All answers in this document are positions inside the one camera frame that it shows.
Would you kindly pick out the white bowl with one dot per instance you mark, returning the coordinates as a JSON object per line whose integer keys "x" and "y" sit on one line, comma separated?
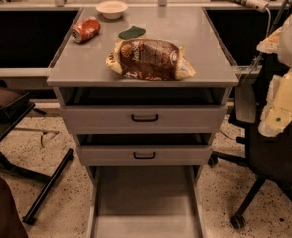
{"x": 112, "y": 9}

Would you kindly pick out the brown object lower left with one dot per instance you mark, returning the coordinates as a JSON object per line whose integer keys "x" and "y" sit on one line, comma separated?
{"x": 10, "y": 223}

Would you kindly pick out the orange soda can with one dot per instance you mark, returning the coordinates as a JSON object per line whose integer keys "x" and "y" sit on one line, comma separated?
{"x": 86, "y": 29}

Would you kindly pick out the open bottom drawer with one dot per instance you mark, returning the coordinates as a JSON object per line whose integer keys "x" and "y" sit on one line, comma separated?
{"x": 145, "y": 202}

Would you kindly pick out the brown chip bag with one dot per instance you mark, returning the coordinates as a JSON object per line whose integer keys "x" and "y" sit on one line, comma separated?
{"x": 149, "y": 59}

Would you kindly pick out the top drawer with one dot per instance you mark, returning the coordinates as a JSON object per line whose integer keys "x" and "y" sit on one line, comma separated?
{"x": 142, "y": 119}

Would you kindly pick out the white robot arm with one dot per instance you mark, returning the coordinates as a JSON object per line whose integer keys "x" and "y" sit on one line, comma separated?
{"x": 285, "y": 44}

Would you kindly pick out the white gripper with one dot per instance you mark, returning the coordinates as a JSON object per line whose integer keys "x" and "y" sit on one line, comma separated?
{"x": 277, "y": 115}

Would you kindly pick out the middle drawer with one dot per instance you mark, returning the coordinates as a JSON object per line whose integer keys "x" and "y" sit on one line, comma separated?
{"x": 143, "y": 155}

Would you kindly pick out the green yellow sponge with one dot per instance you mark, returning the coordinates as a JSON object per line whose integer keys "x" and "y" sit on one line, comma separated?
{"x": 131, "y": 33}

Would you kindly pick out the grey drawer cabinet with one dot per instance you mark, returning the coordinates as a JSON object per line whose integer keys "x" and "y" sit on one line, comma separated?
{"x": 143, "y": 101}

